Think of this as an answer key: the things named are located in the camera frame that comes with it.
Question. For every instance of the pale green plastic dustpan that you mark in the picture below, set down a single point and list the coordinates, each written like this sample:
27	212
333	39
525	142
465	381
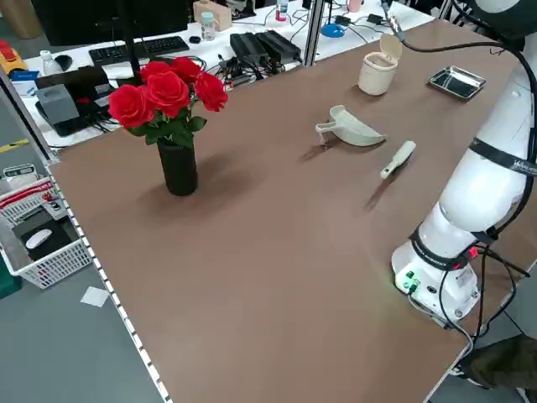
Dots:
356	132

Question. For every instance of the square metal tray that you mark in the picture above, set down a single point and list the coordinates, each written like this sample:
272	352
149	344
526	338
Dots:
457	82

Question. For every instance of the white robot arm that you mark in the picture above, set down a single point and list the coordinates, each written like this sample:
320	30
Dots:
474	189

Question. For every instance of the black cylindrical vase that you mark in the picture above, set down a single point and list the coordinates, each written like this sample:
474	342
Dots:
178	172

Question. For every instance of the grey power strip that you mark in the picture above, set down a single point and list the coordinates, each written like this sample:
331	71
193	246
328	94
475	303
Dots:
235	71

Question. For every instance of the pale green hand brush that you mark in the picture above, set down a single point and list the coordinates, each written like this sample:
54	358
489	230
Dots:
400	157

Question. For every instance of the red rose bouquet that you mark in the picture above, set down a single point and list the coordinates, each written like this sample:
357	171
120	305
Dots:
168	90

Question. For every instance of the black power adapter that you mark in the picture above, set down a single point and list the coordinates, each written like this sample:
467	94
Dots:
247	48
279	44

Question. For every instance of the cream bin with flip lid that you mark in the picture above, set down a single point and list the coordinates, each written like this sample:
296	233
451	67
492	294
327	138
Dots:
375	77

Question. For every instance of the white desk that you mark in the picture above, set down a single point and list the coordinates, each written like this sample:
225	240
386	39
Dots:
201	49

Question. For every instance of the blue bowl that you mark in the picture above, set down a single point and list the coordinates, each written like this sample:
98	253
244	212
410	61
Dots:
335	30

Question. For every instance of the clear bottle teal lid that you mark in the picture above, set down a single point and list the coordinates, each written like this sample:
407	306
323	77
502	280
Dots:
207	27

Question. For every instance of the black keyboard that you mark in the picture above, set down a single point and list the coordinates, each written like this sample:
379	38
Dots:
159	45

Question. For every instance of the pink bottle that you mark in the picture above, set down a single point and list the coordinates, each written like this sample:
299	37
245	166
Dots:
281	10

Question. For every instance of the tan wooden box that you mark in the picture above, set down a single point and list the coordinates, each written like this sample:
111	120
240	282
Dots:
222	14

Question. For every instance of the white paper sheet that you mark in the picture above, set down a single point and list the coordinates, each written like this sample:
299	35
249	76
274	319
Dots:
94	296

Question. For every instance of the black pole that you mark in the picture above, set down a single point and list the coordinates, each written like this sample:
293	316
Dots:
132	50

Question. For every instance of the black mouse pad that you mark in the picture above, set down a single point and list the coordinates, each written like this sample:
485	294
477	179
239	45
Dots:
58	239

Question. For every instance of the pink cup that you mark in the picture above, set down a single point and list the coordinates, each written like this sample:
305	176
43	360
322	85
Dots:
355	5

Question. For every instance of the black device box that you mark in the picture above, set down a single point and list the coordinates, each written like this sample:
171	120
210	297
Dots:
90	82

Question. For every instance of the white plastic basket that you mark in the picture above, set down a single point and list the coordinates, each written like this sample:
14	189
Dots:
50	268

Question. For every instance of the grey box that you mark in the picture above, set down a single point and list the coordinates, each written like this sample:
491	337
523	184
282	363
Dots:
58	105

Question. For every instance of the white computer mouse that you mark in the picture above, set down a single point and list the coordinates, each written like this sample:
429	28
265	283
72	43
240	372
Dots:
38	238

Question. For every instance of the black computer mouse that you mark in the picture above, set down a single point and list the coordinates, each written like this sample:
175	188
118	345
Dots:
64	62

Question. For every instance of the digital scale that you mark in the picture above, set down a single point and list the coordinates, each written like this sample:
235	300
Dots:
19	174

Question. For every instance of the black monitor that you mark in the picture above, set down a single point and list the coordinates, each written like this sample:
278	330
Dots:
84	21

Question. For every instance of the white plastic bottle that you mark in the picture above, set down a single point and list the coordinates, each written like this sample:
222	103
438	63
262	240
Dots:
48	65

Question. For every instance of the blue and white carton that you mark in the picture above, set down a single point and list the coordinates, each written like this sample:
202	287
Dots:
25	84

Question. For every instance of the green box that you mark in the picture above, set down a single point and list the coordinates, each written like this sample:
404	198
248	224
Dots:
8	283

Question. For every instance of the person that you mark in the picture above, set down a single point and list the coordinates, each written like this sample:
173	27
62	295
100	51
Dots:
503	361

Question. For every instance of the aluminium frame post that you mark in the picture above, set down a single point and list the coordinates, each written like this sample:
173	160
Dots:
314	29

